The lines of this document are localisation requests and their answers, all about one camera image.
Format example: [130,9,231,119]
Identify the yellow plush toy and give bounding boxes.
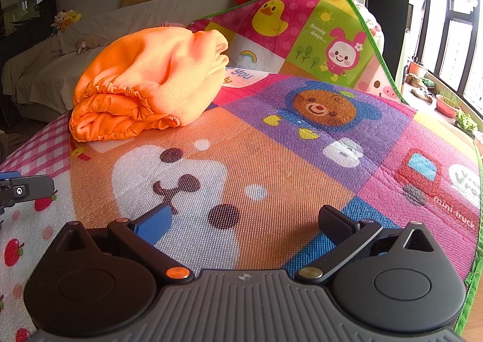
[51,9,82,31]

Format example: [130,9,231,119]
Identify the red bowl planter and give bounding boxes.
[436,94,462,117]

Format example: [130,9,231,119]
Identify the colourful printed play mat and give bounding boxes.
[0,0,483,342]

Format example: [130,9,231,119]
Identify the orange pumpkin costume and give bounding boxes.
[69,27,230,143]

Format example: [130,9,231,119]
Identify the small plant pot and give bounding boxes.
[409,59,429,78]

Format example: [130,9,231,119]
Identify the black window frame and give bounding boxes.
[409,0,483,120]

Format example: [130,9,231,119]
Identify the black television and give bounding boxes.
[0,0,57,39]

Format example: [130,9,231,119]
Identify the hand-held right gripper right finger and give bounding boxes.
[294,205,435,286]

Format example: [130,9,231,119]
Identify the white sofa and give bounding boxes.
[2,0,242,120]

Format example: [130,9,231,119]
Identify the brown cloth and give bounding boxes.
[0,130,31,165]

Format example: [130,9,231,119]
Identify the white floral blanket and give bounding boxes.
[355,2,386,59]

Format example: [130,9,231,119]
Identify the small brown plush toy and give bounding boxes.
[75,34,110,55]

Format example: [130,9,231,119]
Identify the green herb planter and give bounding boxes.
[455,110,478,135]

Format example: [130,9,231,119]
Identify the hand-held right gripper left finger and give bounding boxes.
[56,203,194,286]

